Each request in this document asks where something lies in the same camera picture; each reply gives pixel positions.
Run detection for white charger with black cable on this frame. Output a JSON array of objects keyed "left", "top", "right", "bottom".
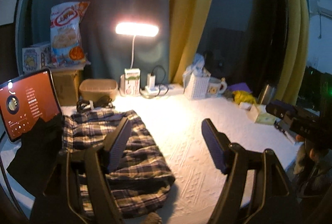
[{"left": 140, "top": 65, "right": 166, "bottom": 99}]

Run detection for black cloth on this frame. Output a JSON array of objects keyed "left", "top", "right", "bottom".
[{"left": 7, "top": 114, "right": 63, "bottom": 197}]

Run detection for white power strip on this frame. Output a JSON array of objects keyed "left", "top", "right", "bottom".
[{"left": 142, "top": 84, "right": 184, "bottom": 96}]

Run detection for white textured table cloth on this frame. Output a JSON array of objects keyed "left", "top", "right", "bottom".
[{"left": 0, "top": 91, "right": 304, "bottom": 224}]

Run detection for snack chip bag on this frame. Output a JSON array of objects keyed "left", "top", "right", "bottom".
[{"left": 50, "top": 1, "right": 90, "bottom": 67}]

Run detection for green white milk carton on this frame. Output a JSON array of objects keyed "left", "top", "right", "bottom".
[{"left": 120, "top": 68, "right": 141, "bottom": 96}]

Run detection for cardboard box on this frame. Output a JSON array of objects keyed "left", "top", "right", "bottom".
[{"left": 51, "top": 64, "right": 85, "bottom": 106}]

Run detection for white plastic basket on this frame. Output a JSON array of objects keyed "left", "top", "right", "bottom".
[{"left": 182, "top": 53, "right": 210, "bottom": 100}]

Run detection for steel kettle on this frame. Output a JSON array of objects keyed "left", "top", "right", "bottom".
[{"left": 257, "top": 84, "right": 277, "bottom": 105}]

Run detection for black coiled cable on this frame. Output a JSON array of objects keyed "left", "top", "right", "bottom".
[{"left": 76, "top": 95, "right": 115, "bottom": 113}]

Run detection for small white printed box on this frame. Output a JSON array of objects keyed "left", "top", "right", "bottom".
[{"left": 22, "top": 41, "right": 51, "bottom": 73}]

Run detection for tablet with red screen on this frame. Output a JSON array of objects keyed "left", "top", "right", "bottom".
[{"left": 0, "top": 68, "right": 62, "bottom": 143}]

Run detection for blue plaid pants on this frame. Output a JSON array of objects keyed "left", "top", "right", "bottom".
[{"left": 62, "top": 109, "right": 175, "bottom": 218}]

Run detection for brown lidded plastic box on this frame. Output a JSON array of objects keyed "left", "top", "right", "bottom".
[{"left": 79, "top": 79, "right": 118, "bottom": 102}]

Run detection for tissue pack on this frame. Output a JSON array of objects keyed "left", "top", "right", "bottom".
[{"left": 239, "top": 102, "right": 276, "bottom": 125}]

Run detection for yellow cloth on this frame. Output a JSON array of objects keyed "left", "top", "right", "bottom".
[{"left": 232, "top": 90, "right": 257, "bottom": 105}]

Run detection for white printed mug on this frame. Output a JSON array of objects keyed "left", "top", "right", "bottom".
[{"left": 207, "top": 77, "right": 227, "bottom": 97}]

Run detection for white desk lamp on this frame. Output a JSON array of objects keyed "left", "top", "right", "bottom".
[{"left": 115, "top": 22, "right": 159, "bottom": 68}]

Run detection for teal curtain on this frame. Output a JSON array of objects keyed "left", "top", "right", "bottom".
[{"left": 16, "top": 0, "right": 169, "bottom": 80}]

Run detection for yellow curtain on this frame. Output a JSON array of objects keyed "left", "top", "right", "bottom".
[{"left": 169, "top": 0, "right": 309, "bottom": 104}]

